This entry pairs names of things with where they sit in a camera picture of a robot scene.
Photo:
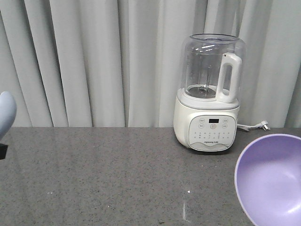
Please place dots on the white blender with clear jar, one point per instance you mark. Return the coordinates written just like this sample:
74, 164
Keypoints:
208, 95

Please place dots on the light blue plastic spoon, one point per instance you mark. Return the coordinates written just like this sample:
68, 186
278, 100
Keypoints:
8, 110

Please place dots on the grey pleated curtain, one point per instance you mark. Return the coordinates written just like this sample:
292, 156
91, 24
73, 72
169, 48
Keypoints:
113, 63

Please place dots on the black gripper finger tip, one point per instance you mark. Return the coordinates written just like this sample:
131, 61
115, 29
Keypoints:
3, 151

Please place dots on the purple plastic bowl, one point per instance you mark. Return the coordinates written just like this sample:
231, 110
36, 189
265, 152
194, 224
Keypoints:
268, 180

